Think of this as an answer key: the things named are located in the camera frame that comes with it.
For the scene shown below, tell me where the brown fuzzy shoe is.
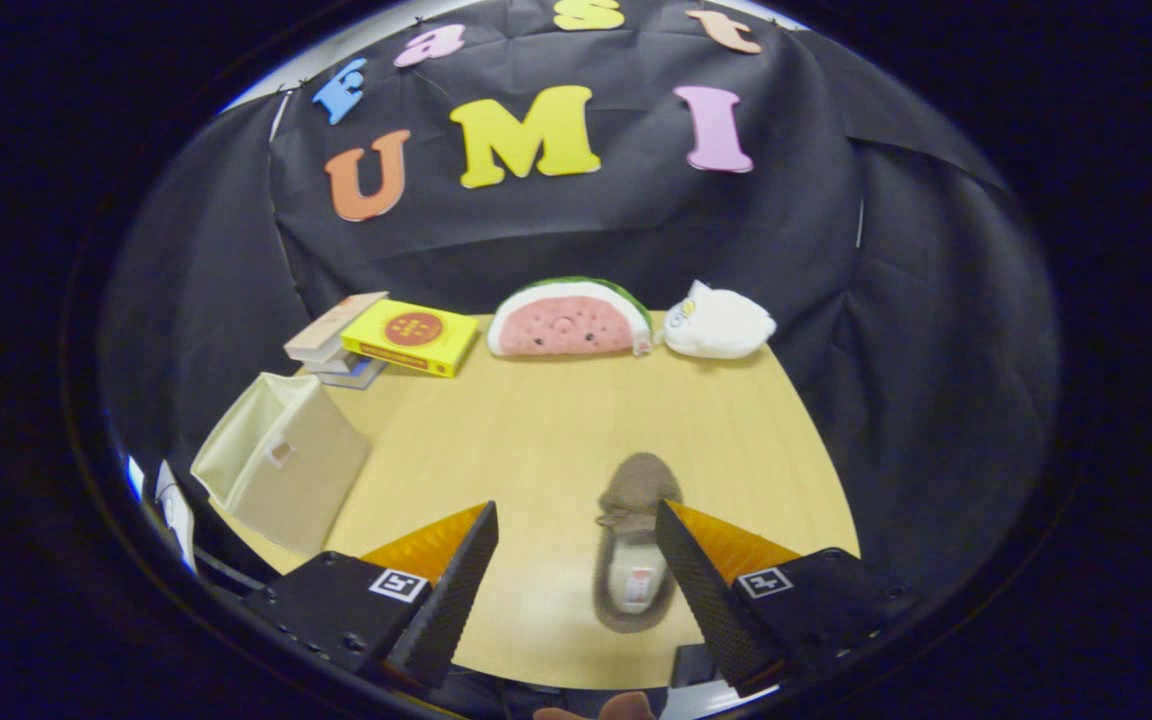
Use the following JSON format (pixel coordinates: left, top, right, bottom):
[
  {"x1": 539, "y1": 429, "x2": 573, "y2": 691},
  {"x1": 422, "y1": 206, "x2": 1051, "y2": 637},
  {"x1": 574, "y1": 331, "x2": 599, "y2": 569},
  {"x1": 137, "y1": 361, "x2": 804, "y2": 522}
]
[{"x1": 591, "y1": 452, "x2": 685, "y2": 635}]

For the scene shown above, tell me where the beige book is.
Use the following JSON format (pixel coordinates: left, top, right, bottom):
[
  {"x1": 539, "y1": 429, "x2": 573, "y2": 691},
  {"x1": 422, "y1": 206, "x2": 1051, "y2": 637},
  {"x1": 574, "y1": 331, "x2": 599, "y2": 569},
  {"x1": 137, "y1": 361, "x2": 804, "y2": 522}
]
[{"x1": 283, "y1": 291, "x2": 390, "y2": 363}]

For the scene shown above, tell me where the watermelon slice plush toy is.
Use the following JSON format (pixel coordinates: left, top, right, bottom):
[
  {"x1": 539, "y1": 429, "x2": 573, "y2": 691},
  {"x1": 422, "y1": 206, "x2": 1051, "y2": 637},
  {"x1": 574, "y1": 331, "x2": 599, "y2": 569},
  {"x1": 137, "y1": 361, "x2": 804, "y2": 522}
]
[{"x1": 486, "y1": 276, "x2": 655, "y2": 359}]

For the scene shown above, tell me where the white plush toy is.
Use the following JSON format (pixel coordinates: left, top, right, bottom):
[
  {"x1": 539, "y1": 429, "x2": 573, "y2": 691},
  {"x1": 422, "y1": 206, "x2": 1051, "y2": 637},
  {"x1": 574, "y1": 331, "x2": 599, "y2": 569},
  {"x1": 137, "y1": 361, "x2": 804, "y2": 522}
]
[{"x1": 658, "y1": 280, "x2": 778, "y2": 360}]

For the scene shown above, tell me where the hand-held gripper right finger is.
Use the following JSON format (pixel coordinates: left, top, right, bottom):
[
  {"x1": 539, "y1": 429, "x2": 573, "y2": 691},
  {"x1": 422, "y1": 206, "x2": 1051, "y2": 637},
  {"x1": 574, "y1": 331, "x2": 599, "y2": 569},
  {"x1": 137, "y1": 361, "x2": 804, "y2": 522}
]
[{"x1": 654, "y1": 498, "x2": 922, "y2": 698}]

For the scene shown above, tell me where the blue book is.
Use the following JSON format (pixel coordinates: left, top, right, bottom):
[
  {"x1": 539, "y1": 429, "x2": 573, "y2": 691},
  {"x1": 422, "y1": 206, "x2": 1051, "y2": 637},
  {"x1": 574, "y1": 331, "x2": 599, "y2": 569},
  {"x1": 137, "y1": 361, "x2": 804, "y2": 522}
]
[{"x1": 321, "y1": 358, "x2": 389, "y2": 391}]

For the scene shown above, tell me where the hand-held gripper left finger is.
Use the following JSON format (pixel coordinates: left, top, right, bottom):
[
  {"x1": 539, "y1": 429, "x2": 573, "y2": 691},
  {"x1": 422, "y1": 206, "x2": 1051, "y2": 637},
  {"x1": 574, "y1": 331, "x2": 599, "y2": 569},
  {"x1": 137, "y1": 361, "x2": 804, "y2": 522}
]
[{"x1": 236, "y1": 500, "x2": 500, "y2": 691}]

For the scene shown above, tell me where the white device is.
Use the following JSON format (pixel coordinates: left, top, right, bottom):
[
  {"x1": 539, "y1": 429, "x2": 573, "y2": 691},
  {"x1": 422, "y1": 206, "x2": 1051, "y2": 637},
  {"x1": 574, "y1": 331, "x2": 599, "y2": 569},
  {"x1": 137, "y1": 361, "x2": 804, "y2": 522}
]
[{"x1": 154, "y1": 458, "x2": 199, "y2": 576}]

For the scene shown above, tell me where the yellow book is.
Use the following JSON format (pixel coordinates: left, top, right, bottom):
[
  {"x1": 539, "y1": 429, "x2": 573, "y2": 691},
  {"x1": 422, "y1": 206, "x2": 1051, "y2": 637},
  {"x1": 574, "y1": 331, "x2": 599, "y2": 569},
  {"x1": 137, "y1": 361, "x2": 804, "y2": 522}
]
[{"x1": 340, "y1": 299, "x2": 481, "y2": 379}]

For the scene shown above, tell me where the beige fabric storage box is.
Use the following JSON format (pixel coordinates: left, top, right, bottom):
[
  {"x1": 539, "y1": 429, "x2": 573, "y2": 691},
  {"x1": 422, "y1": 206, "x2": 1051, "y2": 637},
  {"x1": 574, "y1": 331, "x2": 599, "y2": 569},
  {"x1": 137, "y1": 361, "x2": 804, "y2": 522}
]
[{"x1": 190, "y1": 372, "x2": 374, "y2": 557}]

